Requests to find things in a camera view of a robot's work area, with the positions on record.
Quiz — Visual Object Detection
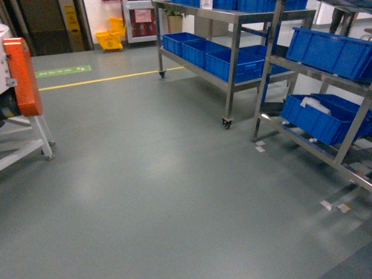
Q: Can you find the steel shelf rack near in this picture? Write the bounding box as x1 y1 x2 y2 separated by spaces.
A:
251 0 371 191

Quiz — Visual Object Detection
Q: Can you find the blue crate shelf lower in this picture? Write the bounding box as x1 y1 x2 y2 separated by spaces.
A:
280 94 360 145

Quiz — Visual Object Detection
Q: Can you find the blue crate shelf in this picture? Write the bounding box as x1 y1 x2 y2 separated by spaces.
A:
286 27 371 84
280 94 360 145

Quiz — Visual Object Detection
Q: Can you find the blue crate shelf upper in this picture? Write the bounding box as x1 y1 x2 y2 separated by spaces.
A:
286 27 371 84

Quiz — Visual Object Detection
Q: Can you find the blue crate rack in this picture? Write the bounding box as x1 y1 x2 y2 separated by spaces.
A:
181 40 230 69
205 48 267 84
162 32 206 57

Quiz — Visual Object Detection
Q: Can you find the steel wheeled rack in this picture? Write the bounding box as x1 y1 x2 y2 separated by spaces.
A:
151 1 316 130

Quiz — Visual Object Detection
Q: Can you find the yellow mop bucket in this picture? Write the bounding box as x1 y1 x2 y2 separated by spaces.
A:
95 17 126 51

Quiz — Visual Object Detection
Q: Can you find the green floor sign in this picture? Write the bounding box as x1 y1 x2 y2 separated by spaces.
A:
35 65 92 78

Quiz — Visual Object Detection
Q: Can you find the orange machine panel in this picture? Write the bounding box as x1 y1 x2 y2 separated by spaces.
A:
3 37 44 117

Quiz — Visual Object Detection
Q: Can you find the white machine frame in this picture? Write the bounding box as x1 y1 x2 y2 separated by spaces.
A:
1 116 55 170

